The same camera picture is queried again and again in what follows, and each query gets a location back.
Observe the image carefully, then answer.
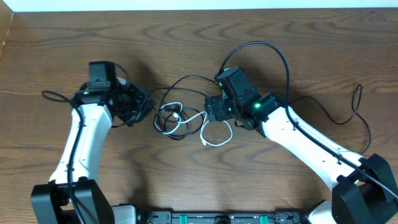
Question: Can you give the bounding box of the white USB cable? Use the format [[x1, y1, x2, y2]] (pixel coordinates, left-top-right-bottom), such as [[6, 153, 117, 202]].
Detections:
[[160, 101, 234, 147]]

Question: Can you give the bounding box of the black USB cable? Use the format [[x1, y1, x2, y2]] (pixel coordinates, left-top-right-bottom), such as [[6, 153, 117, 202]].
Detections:
[[152, 74, 221, 141]]

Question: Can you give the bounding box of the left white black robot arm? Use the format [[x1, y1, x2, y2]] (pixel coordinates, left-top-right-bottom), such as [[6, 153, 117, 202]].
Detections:
[[30, 82, 154, 223]]

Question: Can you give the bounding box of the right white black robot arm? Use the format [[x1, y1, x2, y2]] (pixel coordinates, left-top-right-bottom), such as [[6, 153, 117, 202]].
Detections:
[[205, 93, 397, 223]]

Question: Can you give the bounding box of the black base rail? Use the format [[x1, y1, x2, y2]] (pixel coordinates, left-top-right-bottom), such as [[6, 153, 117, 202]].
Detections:
[[137, 211, 308, 224]]

